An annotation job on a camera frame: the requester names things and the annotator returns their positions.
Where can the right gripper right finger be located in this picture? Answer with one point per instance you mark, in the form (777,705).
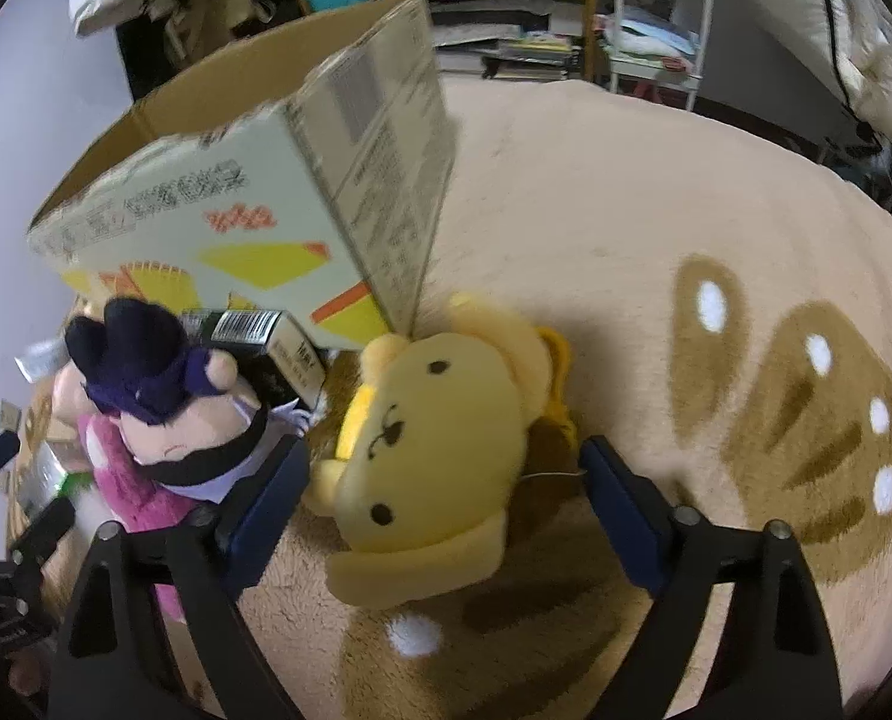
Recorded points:
(774,657)

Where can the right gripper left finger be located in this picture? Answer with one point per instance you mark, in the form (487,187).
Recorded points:
(114,659)

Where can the pink bear plush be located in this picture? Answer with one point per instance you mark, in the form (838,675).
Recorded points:
(141,505)

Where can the purple-haired doll plush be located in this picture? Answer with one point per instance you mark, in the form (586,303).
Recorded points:
(190,420)

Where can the yellow bear plush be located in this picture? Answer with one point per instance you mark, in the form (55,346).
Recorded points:
(454,447)

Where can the small dark printed carton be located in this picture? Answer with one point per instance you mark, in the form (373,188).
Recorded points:
(274,356)

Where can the beige patterned blanket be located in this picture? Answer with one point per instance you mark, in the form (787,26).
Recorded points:
(730,307)

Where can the printed cardboard box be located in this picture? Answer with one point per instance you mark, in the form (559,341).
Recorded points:
(301,170)

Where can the stack of books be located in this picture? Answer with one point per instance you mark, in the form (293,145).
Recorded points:
(528,40)

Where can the wooden bookshelf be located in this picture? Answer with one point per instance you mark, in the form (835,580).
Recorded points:
(541,40)

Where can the white rolling cart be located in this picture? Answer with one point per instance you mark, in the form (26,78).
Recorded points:
(656,49)

